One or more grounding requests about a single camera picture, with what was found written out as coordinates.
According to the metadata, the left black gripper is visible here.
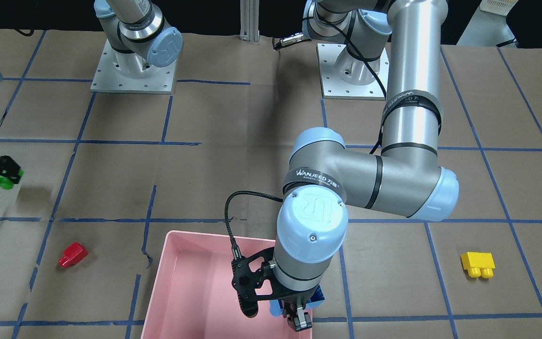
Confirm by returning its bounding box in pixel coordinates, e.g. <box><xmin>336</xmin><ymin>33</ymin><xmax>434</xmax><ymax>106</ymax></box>
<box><xmin>278</xmin><ymin>298</ymin><xmax>313</xmax><ymax>332</ymax></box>

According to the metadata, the blue toy block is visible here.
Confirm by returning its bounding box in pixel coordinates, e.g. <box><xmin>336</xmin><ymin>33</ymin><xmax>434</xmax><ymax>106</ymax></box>
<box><xmin>269</xmin><ymin>285</ymin><xmax>326</xmax><ymax>317</ymax></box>

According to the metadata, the yellow toy block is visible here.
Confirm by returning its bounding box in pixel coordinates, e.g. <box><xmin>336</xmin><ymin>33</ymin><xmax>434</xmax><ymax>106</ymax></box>
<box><xmin>460</xmin><ymin>252</ymin><xmax>495</xmax><ymax>279</ymax></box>

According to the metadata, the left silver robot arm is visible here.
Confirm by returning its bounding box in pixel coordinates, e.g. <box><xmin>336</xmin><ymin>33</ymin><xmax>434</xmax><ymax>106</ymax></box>
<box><xmin>262</xmin><ymin>0</ymin><xmax>459</xmax><ymax>331</ymax></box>

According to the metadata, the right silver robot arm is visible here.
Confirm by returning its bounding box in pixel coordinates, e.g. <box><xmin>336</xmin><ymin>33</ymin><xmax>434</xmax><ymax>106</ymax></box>
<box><xmin>0</xmin><ymin>0</ymin><xmax>183</xmax><ymax>190</ymax></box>

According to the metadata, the pink plastic box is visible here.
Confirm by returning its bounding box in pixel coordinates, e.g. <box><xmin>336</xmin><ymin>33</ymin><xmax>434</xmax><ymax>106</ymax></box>
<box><xmin>141</xmin><ymin>230</ymin><xmax>313</xmax><ymax>339</ymax></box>

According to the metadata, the brown paper table cover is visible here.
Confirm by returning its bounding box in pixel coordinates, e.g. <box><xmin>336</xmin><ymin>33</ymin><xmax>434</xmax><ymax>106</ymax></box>
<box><xmin>0</xmin><ymin>30</ymin><xmax>542</xmax><ymax>339</ymax></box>

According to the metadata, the red toy block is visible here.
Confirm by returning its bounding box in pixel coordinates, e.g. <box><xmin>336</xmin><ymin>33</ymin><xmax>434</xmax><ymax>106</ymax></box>
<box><xmin>58</xmin><ymin>242</ymin><xmax>89</xmax><ymax>268</ymax></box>

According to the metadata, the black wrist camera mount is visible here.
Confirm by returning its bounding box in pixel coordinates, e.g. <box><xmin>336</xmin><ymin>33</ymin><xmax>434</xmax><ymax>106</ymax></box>
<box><xmin>231</xmin><ymin>244</ymin><xmax>278</xmax><ymax>318</ymax></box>

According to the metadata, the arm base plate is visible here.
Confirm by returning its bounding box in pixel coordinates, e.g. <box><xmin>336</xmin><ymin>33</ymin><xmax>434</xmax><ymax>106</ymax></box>
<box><xmin>90</xmin><ymin>41</ymin><xmax>178</xmax><ymax>95</ymax></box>
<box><xmin>317</xmin><ymin>43</ymin><xmax>390</xmax><ymax>100</ymax></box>

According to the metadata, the aluminium frame post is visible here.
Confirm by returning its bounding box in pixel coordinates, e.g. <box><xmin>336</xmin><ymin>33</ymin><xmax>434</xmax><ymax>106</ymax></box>
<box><xmin>239</xmin><ymin>0</ymin><xmax>260</xmax><ymax>45</ymax></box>

